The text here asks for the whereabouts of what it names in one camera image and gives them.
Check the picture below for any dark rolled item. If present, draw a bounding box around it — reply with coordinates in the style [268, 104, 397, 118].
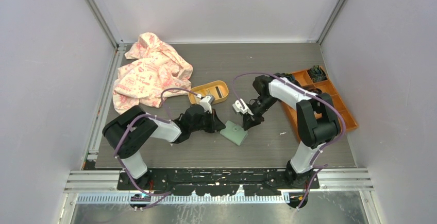
[307, 87, 323, 95]
[308, 65, 327, 82]
[281, 74, 298, 84]

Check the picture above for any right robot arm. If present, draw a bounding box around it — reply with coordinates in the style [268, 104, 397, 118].
[232, 74, 341, 188]

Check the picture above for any yellow oval tray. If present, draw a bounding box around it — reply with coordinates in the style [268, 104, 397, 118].
[191, 80, 229, 105]

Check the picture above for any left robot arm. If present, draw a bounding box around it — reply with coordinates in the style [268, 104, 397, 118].
[102, 104, 226, 189]

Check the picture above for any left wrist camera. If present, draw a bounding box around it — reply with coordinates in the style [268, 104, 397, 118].
[199, 95, 215, 113]

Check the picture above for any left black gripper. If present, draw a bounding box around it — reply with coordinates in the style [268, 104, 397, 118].
[190, 108, 225, 133]

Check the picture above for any orange compartment organizer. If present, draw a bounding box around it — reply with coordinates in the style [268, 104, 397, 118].
[281, 66, 358, 143]

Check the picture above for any green card holder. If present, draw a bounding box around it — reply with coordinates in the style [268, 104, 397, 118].
[220, 120, 248, 146]

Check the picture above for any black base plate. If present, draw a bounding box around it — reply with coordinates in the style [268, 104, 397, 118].
[136, 168, 320, 197]

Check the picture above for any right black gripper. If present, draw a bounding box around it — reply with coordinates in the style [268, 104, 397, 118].
[242, 96, 278, 131]

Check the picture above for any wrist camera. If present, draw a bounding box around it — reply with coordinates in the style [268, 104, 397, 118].
[199, 95, 215, 113]
[232, 98, 253, 115]

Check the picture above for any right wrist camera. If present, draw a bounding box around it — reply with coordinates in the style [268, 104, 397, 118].
[232, 98, 253, 115]

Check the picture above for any pink patterned cloth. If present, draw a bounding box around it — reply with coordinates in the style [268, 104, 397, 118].
[112, 32, 193, 114]

